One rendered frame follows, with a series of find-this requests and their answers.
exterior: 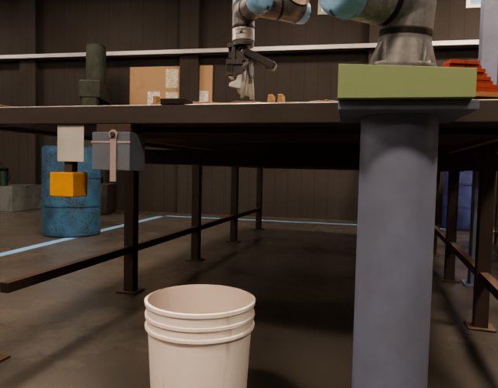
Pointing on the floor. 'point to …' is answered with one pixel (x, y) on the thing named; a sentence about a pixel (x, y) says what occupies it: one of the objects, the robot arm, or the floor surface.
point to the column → (396, 235)
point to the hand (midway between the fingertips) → (249, 102)
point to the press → (96, 58)
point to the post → (489, 50)
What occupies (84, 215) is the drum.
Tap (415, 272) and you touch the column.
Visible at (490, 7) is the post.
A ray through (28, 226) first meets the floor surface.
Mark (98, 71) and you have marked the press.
